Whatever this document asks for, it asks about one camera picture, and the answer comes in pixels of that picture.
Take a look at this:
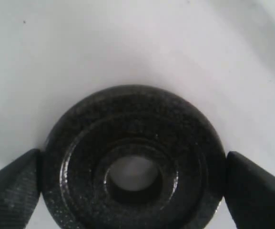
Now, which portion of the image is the black weight plate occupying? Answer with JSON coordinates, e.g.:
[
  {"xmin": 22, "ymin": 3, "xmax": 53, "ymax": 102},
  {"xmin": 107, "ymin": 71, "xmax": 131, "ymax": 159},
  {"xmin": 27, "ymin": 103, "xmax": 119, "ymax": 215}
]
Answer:
[{"xmin": 41, "ymin": 85, "xmax": 226, "ymax": 229}]

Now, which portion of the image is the white rectangular plastic tray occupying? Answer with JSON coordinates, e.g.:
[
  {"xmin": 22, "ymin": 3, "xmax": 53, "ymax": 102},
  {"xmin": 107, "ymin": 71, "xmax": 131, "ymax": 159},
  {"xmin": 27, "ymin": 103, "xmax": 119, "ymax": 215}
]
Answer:
[{"xmin": 0, "ymin": 0, "xmax": 275, "ymax": 229}]

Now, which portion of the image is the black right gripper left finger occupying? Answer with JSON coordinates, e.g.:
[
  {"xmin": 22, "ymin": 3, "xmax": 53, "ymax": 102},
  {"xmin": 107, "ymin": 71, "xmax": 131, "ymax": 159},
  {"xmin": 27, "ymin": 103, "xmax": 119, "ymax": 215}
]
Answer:
[{"xmin": 0, "ymin": 149, "xmax": 41, "ymax": 229}]

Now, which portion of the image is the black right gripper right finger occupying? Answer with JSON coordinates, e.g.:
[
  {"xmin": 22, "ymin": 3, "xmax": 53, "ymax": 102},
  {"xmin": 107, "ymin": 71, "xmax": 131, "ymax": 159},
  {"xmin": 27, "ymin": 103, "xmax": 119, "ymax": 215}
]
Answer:
[{"xmin": 225, "ymin": 151, "xmax": 275, "ymax": 229}]

